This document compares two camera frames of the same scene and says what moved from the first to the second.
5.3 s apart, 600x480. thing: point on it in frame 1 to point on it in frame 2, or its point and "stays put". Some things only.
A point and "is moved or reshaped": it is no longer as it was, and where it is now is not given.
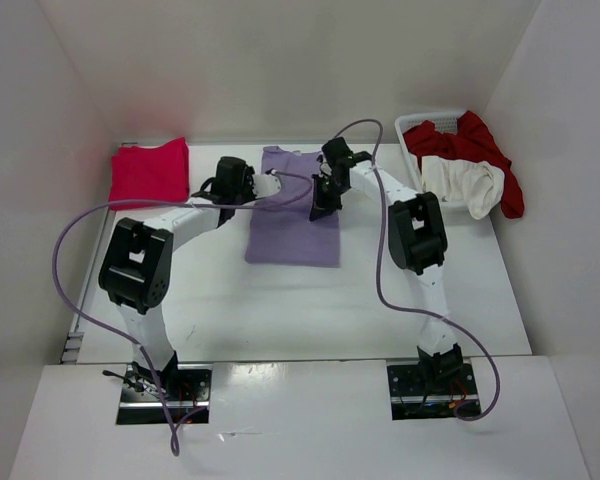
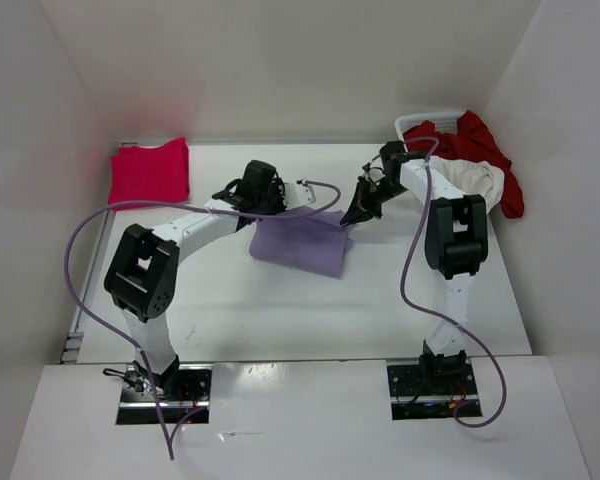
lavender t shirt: [284, 234] is moved or reshaped
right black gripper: [323, 206] to [364, 208]
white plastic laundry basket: [446, 122] stays put
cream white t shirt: [480, 184] stays put
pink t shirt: [158, 173] stays put
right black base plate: [410, 400] stays put
